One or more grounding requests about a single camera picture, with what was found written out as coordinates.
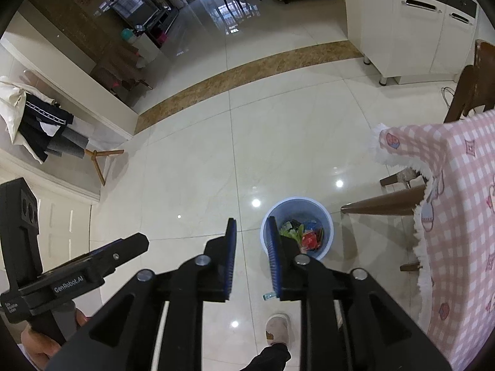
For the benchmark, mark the pale pink slipper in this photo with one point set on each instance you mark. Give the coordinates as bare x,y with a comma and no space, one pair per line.
278,328

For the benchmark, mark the small red wrapper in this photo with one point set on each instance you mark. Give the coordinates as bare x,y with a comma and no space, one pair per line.
311,241

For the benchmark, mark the wooden clothes rack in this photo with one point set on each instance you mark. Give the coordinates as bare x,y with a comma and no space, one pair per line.
101,162

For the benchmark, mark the white cloth bag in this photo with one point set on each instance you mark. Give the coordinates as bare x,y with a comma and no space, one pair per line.
11,104

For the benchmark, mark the blue trash bin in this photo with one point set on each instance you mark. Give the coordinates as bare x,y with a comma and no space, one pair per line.
326,235

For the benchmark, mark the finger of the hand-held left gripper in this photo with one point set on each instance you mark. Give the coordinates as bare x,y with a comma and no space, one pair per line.
123,249

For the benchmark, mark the white blue packet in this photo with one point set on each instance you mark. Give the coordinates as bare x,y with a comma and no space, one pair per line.
313,226

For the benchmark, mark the dark glass media console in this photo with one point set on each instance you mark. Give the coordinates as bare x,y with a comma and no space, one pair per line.
143,11

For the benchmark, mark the teal round jar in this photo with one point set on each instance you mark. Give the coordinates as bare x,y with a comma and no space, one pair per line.
127,36

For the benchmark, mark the wooden chair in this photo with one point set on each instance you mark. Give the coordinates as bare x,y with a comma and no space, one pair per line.
386,203
468,85

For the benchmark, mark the white cabinet with black panel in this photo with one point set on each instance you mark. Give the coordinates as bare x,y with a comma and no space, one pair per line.
410,27

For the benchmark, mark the black snack wrapper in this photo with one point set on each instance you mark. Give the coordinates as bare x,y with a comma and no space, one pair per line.
296,224

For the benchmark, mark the pink checkered tablecloth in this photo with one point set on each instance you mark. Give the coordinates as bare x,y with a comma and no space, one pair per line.
464,220

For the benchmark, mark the person's left hand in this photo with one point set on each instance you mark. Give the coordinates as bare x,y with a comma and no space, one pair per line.
38,346

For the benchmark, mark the black hanging garment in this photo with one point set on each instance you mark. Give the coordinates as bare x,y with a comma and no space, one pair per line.
42,123

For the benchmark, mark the person's black trouser leg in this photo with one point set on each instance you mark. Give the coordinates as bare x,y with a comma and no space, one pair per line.
267,359

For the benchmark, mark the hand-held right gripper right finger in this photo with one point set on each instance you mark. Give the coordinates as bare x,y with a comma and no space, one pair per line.
272,255

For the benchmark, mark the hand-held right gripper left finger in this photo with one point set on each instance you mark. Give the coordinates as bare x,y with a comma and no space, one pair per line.
231,247

